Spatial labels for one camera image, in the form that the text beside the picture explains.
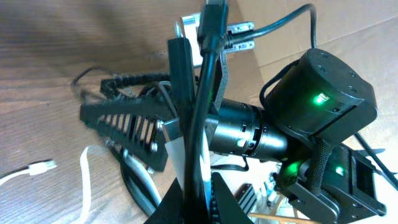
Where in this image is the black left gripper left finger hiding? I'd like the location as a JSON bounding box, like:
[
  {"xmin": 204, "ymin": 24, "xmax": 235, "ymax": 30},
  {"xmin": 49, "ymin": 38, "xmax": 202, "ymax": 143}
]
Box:
[{"xmin": 144, "ymin": 179, "xmax": 183, "ymax": 224}]

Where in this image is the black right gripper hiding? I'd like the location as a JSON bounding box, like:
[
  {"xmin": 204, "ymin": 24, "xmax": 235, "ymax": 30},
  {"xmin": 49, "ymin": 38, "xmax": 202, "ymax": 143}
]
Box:
[{"xmin": 80, "ymin": 37, "xmax": 228, "ymax": 172}]

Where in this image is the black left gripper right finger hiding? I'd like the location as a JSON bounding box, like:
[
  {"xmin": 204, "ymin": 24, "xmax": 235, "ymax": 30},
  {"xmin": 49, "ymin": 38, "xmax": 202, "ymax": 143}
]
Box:
[{"xmin": 211, "ymin": 172, "xmax": 252, "ymax": 224}]

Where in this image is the white cable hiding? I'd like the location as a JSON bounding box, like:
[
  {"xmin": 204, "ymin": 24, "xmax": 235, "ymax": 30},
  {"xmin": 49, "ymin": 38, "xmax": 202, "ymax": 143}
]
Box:
[{"xmin": 0, "ymin": 145, "xmax": 162, "ymax": 224}]

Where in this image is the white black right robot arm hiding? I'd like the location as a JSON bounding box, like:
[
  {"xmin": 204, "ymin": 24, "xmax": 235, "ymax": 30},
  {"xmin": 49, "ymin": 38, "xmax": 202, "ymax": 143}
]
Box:
[{"xmin": 80, "ymin": 48, "xmax": 386, "ymax": 223}]

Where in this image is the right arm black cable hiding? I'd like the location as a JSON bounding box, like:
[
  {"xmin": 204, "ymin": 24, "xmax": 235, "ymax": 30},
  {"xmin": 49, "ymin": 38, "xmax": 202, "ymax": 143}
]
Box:
[{"xmin": 223, "ymin": 3, "xmax": 318, "ymax": 50}]

